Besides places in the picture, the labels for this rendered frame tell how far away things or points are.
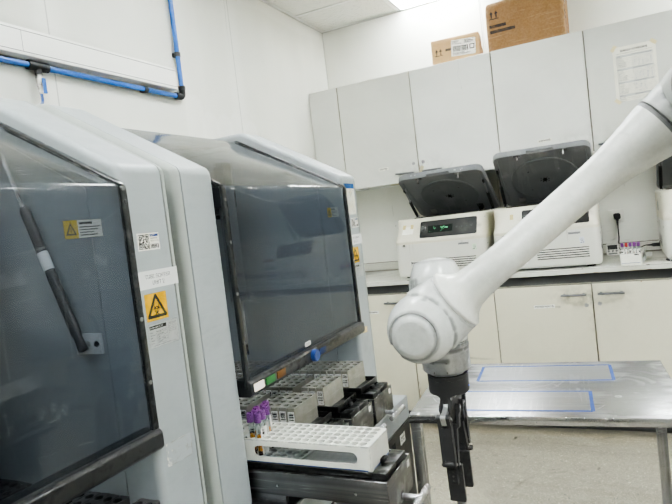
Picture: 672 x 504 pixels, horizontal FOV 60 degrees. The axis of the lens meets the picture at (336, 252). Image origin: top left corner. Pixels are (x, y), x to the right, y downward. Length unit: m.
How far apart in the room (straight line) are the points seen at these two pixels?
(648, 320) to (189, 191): 2.70
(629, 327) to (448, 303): 2.56
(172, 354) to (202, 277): 0.16
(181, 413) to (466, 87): 3.01
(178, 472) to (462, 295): 0.58
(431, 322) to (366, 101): 3.18
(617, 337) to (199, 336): 2.63
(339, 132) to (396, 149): 0.43
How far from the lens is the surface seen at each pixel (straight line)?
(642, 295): 3.37
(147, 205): 1.06
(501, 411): 1.44
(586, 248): 3.35
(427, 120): 3.80
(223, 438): 1.21
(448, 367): 1.07
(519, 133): 3.67
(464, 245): 3.43
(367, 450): 1.18
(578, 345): 3.42
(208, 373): 1.16
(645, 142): 1.03
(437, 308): 0.87
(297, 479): 1.26
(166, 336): 1.07
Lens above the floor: 1.30
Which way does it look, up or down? 3 degrees down
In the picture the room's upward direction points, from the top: 7 degrees counter-clockwise
